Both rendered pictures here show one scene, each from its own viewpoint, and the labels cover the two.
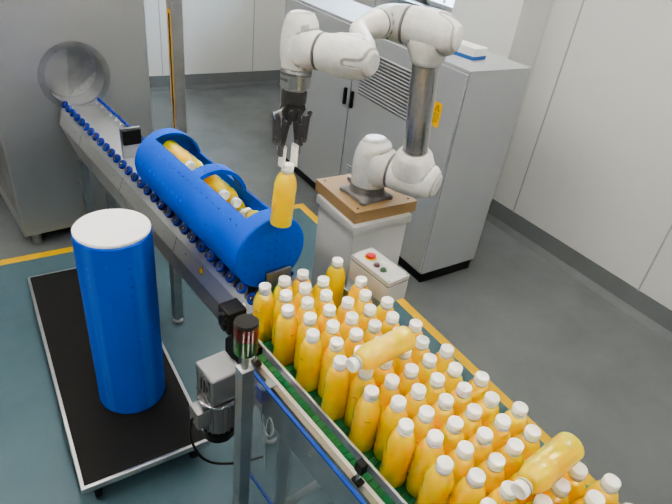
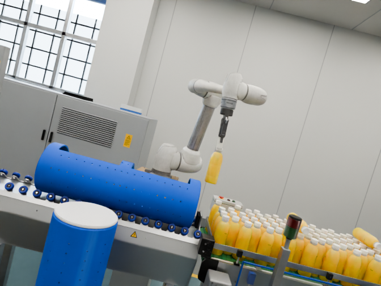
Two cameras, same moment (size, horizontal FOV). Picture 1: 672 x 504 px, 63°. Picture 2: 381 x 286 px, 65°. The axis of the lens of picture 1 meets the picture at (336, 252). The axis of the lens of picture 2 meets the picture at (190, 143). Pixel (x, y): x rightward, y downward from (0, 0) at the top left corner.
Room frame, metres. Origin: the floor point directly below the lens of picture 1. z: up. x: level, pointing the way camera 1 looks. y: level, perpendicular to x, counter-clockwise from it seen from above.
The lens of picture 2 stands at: (0.59, 1.62, 1.57)
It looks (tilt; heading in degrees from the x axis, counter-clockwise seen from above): 5 degrees down; 309
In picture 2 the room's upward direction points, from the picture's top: 15 degrees clockwise
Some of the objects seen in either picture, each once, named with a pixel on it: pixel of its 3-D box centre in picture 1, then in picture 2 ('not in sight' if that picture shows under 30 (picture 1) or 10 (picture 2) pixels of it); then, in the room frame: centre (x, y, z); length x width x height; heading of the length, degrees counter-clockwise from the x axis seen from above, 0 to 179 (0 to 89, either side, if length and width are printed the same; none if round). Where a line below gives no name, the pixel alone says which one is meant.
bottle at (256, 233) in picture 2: (307, 343); (252, 241); (1.25, 0.05, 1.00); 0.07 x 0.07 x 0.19
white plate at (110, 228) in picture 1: (112, 227); (87, 214); (1.70, 0.84, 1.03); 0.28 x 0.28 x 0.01
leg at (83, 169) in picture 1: (88, 205); not in sight; (3.00, 1.62, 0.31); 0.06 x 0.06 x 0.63; 43
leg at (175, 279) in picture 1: (175, 277); (1, 280); (2.37, 0.85, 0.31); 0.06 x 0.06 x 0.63; 43
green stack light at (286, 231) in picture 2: (245, 343); (291, 231); (1.02, 0.20, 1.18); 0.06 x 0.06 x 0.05
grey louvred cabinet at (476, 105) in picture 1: (372, 124); (54, 152); (4.07, -0.15, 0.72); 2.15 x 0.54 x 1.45; 36
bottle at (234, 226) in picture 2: (284, 320); (230, 235); (1.35, 0.14, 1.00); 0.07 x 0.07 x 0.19
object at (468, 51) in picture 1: (464, 49); (131, 109); (3.41, -0.59, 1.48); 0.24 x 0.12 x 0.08; 44
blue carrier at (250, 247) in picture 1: (212, 199); (121, 185); (1.90, 0.52, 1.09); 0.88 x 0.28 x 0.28; 43
